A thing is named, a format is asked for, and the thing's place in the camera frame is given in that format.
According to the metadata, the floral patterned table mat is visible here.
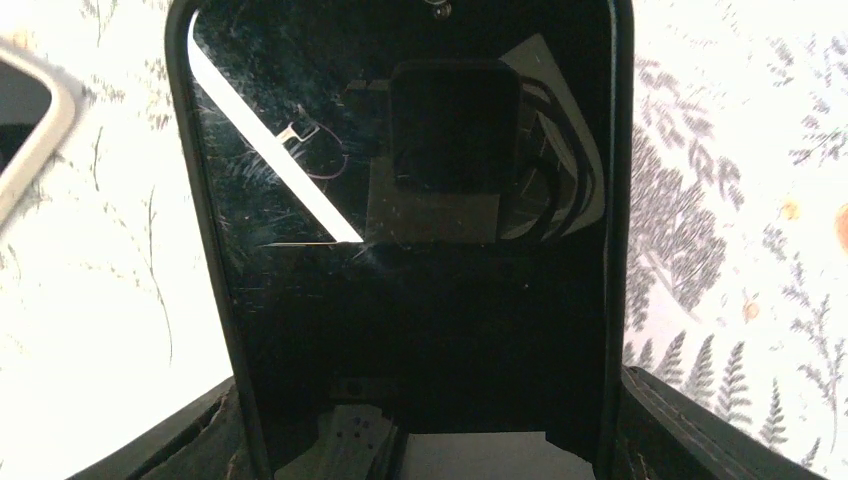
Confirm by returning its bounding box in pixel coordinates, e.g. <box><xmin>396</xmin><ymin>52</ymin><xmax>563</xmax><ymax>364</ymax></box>
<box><xmin>1</xmin><ymin>1</ymin><xmax>847</xmax><ymax>479</ymax></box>

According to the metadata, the phone with beige case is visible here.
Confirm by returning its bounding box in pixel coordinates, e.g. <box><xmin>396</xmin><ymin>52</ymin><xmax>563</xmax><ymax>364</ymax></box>
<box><xmin>1</xmin><ymin>39</ymin><xmax>81</xmax><ymax>224</ymax></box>

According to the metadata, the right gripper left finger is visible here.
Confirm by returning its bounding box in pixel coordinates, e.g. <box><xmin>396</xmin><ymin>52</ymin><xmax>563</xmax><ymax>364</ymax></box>
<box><xmin>71</xmin><ymin>379</ymin><xmax>256</xmax><ymax>480</ymax></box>

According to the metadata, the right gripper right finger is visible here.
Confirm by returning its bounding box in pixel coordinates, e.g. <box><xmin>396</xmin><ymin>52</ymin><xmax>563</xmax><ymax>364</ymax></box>
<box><xmin>612</xmin><ymin>367</ymin><xmax>820</xmax><ymax>480</ymax></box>

